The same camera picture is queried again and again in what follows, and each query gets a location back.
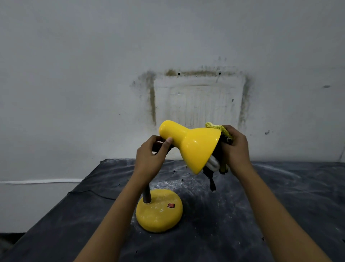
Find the person's left forearm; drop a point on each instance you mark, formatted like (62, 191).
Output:
(113, 224)

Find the yellow and black cleaning cloth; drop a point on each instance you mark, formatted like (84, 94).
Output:
(221, 156)

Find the person's left hand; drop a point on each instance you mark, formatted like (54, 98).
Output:
(148, 162)

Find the person's right forearm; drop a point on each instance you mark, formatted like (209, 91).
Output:
(280, 218)

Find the person's right hand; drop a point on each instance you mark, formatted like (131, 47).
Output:
(237, 153)

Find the black table cover sheet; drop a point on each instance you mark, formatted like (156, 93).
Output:
(283, 216)

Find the yellow table lamp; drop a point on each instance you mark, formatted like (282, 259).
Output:
(199, 147)

